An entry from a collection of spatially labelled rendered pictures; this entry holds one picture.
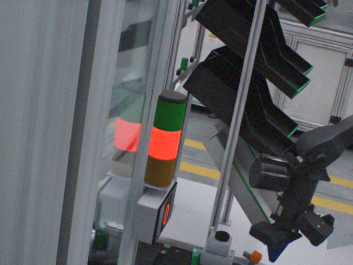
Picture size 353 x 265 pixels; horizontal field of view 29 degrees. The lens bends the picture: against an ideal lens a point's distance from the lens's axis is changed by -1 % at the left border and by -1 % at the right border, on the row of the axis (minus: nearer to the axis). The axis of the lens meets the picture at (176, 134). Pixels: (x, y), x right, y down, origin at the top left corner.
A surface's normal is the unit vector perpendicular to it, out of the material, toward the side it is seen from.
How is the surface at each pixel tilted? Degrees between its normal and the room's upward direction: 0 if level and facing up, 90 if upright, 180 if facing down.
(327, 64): 90
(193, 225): 0
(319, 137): 28
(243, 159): 90
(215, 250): 90
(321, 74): 90
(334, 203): 1
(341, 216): 0
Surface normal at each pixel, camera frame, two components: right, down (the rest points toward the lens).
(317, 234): -0.58, 0.16
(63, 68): 0.96, 0.24
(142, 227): -0.23, 0.30
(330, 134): -0.30, -0.86
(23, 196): 0.52, 0.38
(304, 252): 0.17, -0.92
